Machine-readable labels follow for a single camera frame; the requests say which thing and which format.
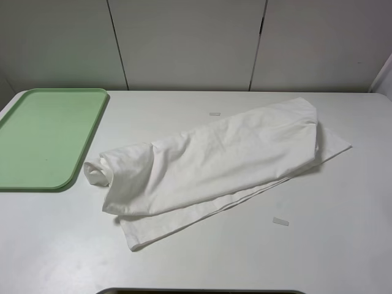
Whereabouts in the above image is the white short sleeve t-shirt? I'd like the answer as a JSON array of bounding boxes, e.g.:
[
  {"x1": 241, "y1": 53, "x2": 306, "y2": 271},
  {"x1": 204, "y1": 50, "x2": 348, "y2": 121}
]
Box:
[{"x1": 83, "y1": 97, "x2": 351, "y2": 251}]

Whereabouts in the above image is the green plastic tray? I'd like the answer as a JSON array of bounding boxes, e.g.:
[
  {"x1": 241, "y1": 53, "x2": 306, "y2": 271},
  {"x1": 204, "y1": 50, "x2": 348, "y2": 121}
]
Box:
[{"x1": 1, "y1": 88, "x2": 108, "y2": 190}]

